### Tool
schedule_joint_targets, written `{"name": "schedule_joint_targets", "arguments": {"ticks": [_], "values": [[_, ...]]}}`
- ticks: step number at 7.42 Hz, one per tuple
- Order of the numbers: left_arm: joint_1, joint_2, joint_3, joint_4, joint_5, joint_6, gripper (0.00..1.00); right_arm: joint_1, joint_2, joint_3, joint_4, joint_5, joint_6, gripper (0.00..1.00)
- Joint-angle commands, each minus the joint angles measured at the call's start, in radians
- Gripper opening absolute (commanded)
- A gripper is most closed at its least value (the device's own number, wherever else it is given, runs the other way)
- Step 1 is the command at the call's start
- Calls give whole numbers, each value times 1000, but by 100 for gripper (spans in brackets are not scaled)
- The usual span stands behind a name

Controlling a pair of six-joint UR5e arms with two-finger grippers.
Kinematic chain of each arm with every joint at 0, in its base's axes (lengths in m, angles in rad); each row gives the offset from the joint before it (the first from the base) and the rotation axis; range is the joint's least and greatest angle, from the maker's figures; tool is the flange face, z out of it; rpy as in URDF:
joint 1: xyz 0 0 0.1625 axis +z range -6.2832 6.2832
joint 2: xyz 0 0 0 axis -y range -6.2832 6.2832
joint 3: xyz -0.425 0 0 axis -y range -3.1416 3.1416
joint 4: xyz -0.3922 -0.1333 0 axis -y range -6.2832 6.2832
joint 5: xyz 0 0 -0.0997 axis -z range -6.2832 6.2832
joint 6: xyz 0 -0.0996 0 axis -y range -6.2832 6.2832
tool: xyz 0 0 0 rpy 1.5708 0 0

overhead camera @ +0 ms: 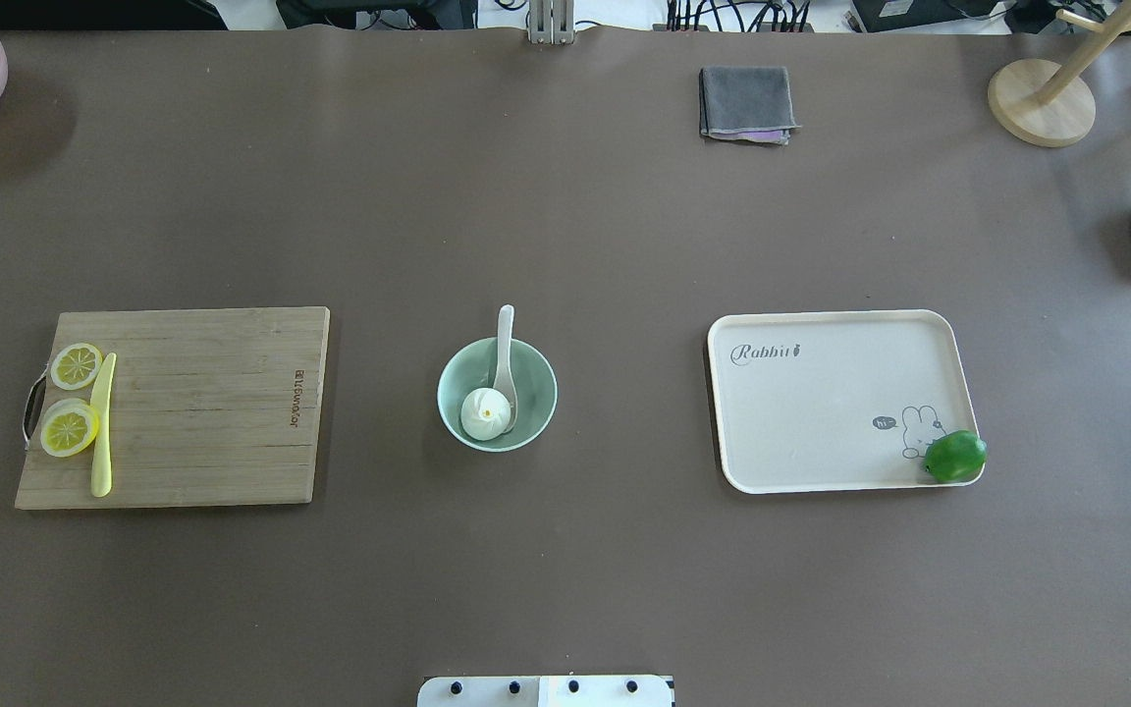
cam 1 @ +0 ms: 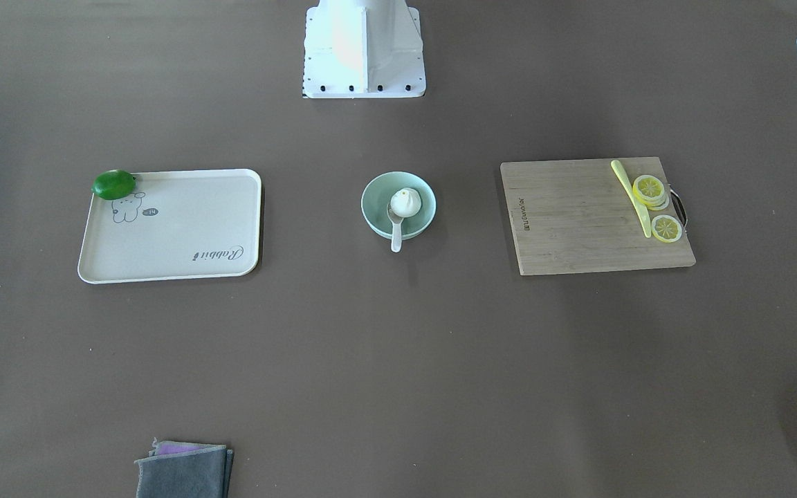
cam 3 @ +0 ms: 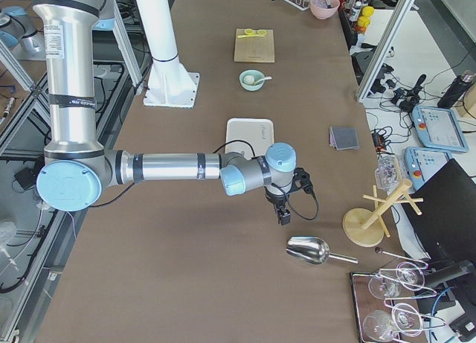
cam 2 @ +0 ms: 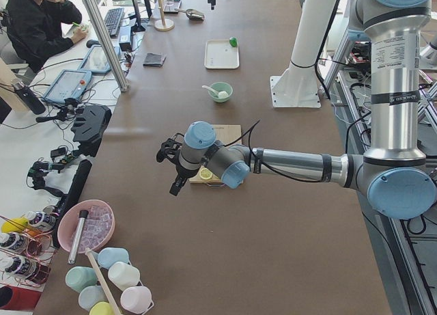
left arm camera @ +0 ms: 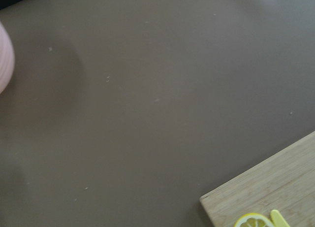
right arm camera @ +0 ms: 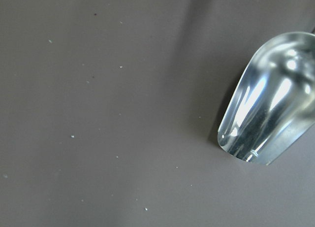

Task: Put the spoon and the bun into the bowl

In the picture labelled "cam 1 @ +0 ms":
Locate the white steamed bun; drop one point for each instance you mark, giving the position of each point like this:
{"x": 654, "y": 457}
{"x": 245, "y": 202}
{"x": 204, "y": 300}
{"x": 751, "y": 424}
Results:
{"x": 406, "y": 202}

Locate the white ceramic spoon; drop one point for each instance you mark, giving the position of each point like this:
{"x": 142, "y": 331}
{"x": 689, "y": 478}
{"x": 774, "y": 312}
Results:
{"x": 396, "y": 237}

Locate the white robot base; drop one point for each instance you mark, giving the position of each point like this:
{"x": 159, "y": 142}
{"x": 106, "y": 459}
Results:
{"x": 363, "y": 49}

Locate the light green bowl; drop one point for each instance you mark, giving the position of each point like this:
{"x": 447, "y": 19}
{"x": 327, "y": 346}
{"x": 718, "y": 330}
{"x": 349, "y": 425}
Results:
{"x": 377, "y": 194}

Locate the lemon slice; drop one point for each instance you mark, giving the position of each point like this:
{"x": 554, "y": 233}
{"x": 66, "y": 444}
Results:
{"x": 666, "y": 228}
{"x": 651, "y": 192}

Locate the yellow plastic knife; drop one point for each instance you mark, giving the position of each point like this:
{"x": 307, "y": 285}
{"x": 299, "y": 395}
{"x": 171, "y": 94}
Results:
{"x": 639, "y": 207}

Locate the wooden cutting board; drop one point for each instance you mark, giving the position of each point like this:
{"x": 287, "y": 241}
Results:
{"x": 574, "y": 217}

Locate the cream rabbit tray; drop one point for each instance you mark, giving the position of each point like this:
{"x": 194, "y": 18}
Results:
{"x": 175, "y": 225}

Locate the green lime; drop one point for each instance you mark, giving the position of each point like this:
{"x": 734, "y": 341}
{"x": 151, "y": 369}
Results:
{"x": 113, "y": 184}

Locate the grey folded cloth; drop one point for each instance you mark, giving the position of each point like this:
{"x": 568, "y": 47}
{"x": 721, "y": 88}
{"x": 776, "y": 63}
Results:
{"x": 183, "y": 469}

